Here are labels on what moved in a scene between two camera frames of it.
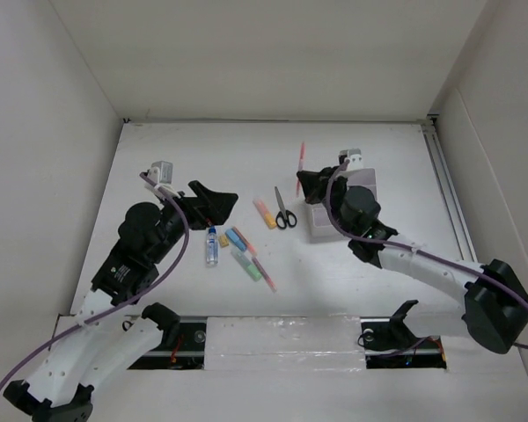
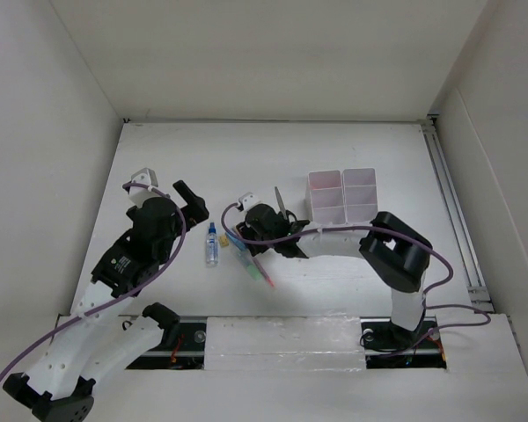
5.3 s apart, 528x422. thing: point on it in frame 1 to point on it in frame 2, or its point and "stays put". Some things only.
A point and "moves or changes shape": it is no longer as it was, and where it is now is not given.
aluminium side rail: x=431 y=126 stays put
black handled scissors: x=284 y=217 stays put
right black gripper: x=314 y=184 to x=245 y=229
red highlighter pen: x=301 y=164 moves or changes shape
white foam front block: x=323 y=343 stays put
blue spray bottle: x=212 y=247 stays put
